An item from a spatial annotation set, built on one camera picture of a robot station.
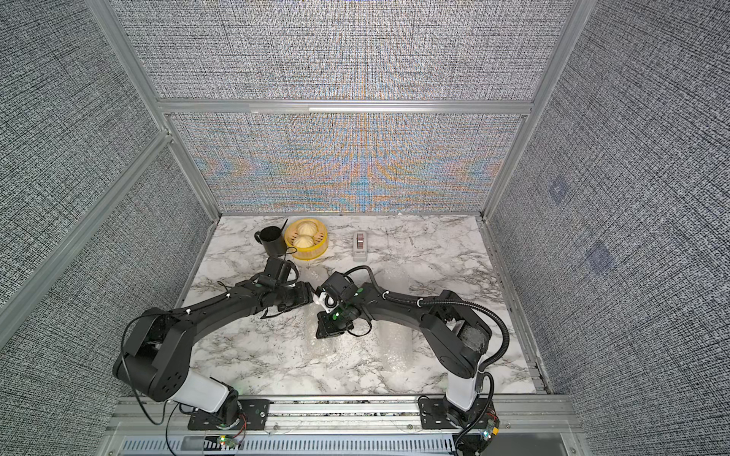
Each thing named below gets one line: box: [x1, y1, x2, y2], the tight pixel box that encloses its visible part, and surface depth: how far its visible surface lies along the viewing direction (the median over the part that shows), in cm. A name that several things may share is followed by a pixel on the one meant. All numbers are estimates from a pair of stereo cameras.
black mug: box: [253, 226, 288, 258], surface depth 105 cm
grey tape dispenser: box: [352, 230, 368, 263], surface depth 108 cm
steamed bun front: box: [293, 234, 315, 248], surface depth 105 cm
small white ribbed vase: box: [312, 288, 341, 314], surface depth 79 cm
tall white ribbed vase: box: [373, 321, 414, 374], surface depth 81 cm
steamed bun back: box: [297, 222, 318, 237], surface depth 109 cm
